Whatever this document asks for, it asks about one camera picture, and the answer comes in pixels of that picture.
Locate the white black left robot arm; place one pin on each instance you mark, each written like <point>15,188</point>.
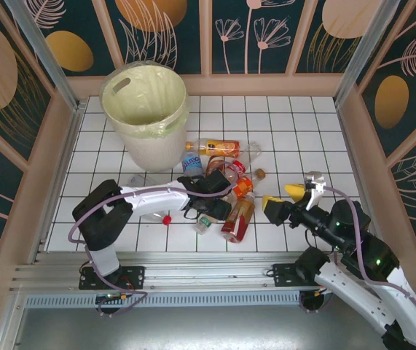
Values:
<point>149,198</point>

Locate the coffee drink bottle brown label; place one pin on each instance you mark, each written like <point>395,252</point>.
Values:
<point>215,166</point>

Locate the cream plastic waste bin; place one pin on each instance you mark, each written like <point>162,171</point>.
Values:
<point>153,153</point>

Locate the tea bottle red gold label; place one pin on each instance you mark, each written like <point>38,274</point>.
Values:
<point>238,218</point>

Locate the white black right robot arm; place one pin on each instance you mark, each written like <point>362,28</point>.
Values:
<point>346,291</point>

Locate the clear bottle blue cap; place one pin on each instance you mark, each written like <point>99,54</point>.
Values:
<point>140,179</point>

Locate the milk tea bottle green cap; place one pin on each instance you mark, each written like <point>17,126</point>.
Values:
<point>203,224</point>

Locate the grey metal front panel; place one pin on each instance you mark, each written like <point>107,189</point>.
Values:
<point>211,328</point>

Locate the clear bottle red cap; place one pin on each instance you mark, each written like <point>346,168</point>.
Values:
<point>166,219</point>

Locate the aluminium frame post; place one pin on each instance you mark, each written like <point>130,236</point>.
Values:
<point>371,43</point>
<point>39,43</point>

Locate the water bottle blue label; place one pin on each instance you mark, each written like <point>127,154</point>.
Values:
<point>191,163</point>

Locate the clear cola bottle red label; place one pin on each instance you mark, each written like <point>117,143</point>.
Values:
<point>253,151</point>

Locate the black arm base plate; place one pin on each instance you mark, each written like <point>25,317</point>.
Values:
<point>284,275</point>
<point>134,277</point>

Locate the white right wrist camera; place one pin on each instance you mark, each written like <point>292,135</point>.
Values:
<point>315,193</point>

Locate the orange soda bottle brown cap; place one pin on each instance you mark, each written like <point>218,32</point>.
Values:
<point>245,186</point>

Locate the orange juice bottle yellow label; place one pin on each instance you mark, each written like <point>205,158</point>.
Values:
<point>218,147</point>

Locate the small green circuit board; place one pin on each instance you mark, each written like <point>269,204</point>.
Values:
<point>109,298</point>

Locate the aluminium mounting rail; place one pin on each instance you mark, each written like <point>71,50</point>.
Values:
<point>211,268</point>

